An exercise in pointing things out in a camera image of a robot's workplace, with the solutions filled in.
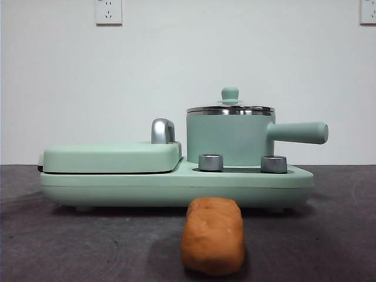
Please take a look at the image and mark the glass pot lid green knob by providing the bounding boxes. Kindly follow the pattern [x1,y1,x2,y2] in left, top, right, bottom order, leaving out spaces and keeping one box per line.
[187,86,276,114]

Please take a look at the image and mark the brown potato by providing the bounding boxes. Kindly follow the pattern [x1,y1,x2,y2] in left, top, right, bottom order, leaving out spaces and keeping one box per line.
[180,197,246,268]

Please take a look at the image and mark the silver control knob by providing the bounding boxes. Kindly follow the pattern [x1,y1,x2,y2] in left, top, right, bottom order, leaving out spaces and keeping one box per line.
[260,155,288,173]
[198,153,224,171]

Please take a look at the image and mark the mint green breakfast machine base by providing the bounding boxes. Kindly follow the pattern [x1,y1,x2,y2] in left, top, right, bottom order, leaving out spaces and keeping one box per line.
[39,157,314,213]

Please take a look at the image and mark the mint green pot with handle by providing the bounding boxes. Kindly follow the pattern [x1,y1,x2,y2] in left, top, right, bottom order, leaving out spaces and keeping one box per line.
[186,112,330,165]

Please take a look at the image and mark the green griddle lid chrome handle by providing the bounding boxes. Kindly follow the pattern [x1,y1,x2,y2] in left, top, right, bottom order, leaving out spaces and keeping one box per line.
[37,117,183,174]

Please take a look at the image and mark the white wall socket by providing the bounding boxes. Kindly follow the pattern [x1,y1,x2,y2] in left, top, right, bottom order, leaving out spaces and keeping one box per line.
[360,0,376,25]
[95,0,123,26]

